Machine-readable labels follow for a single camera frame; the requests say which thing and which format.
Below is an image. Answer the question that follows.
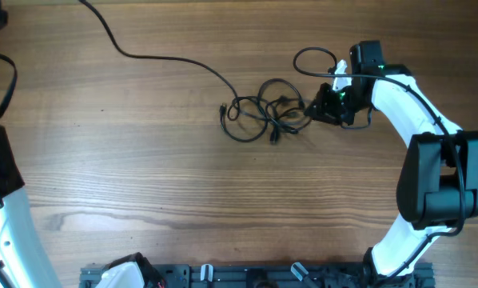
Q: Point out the thin black USB cable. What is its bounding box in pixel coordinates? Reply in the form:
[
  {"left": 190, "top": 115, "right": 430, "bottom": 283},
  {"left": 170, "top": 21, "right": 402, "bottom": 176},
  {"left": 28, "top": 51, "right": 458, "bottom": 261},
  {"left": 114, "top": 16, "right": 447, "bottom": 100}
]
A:
[{"left": 218, "top": 78, "right": 314, "bottom": 145}]

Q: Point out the thick black HDMI cable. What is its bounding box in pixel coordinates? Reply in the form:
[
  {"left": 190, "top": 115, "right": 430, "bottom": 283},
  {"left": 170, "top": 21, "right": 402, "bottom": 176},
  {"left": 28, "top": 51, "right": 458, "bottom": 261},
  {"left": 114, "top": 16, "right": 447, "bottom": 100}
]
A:
[{"left": 78, "top": 0, "right": 242, "bottom": 121}]

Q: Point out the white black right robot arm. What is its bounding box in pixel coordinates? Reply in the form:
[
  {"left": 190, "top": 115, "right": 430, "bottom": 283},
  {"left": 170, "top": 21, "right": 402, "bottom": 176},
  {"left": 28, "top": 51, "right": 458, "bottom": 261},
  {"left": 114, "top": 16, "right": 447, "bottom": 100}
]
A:
[{"left": 305, "top": 40, "right": 478, "bottom": 286}]

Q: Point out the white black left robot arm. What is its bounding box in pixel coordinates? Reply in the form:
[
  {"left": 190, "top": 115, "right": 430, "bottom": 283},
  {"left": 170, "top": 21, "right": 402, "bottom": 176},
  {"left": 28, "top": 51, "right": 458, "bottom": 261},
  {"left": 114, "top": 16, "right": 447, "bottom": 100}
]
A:
[{"left": 0, "top": 54, "right": 61, "bottom": 287}]

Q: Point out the black right camera cable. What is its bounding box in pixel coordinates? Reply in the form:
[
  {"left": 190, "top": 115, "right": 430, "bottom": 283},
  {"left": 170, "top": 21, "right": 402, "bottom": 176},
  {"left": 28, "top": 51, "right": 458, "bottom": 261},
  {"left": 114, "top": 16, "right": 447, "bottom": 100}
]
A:
[{"left": 293, "top": 46, "right": 468, "bottom": 281}]

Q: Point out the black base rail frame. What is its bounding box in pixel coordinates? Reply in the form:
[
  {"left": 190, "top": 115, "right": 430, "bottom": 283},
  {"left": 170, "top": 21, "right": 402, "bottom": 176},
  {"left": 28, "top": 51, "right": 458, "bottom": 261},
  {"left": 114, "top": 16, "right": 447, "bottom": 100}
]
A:
[{"left": 78, "top": 262, "right": 436, "bottom": 288}]

